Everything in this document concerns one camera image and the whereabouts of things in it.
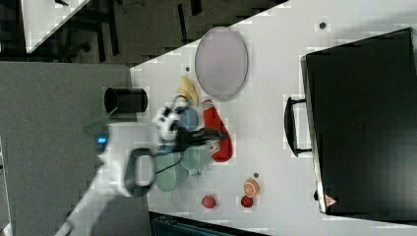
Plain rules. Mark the black toaster oven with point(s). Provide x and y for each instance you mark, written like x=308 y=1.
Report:
x=361 y=107

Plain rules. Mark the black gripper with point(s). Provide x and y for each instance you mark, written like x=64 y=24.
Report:
x=186 y=139

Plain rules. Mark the black cylindrical holder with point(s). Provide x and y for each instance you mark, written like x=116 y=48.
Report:
x=125 y=100

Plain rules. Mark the yellow peeled banana toy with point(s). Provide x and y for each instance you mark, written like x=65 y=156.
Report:
x=187 y=89

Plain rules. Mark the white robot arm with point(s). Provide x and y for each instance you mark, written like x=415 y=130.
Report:
x=128 y=167

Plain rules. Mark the green slotted spatula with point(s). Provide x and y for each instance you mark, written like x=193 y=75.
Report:
x=99 y=126

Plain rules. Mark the blue cup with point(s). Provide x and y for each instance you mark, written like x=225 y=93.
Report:
x=189 y=118

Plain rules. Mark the orange slice toy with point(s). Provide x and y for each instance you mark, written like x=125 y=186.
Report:
x=251 y=188

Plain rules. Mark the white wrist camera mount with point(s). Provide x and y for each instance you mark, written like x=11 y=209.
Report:
x=166 y=121

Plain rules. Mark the red strawberry toy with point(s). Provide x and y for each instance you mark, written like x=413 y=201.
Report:
x=246 y=202

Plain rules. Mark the green cup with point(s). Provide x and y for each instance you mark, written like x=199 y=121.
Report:
x=194 y=159

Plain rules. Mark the lilac round plate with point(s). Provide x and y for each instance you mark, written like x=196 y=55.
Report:
x=221 y=63

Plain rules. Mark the red ketchup bottle toy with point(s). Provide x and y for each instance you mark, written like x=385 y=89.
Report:
x=221 y=150

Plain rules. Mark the red round fruit toy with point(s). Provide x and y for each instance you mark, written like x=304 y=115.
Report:
x=208 y=202

